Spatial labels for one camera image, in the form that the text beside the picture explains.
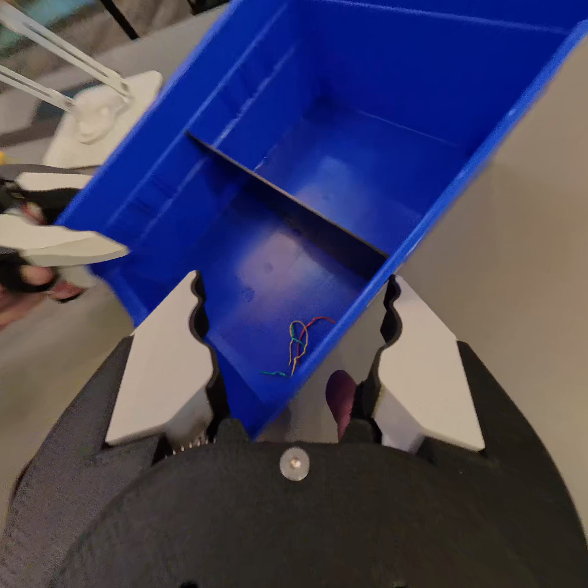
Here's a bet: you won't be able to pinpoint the person's left hand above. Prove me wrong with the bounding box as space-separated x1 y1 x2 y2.
0 266 86 330

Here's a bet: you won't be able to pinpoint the coloured wire ties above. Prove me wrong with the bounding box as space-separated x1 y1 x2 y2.
258 316 337 379

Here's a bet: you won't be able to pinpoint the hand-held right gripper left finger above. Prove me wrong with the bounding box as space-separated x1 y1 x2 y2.
106 270 227 450

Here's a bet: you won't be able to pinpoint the person's right hand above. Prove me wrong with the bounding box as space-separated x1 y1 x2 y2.
324 369 358 443

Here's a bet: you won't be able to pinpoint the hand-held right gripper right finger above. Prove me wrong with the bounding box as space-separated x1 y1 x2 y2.
362 275 486 454

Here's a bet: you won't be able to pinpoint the black bin divider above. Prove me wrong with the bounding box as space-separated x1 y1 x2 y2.
185 130 391 277

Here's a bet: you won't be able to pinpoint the blue plastic bin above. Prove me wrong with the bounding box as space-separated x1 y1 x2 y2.
56 0 588 440

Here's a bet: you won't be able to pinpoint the white sign stand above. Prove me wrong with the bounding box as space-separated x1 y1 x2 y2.
0 0 164 169

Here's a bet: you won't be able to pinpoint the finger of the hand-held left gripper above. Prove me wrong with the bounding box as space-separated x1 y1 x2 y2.
13 164 101 193
0 213 131 268

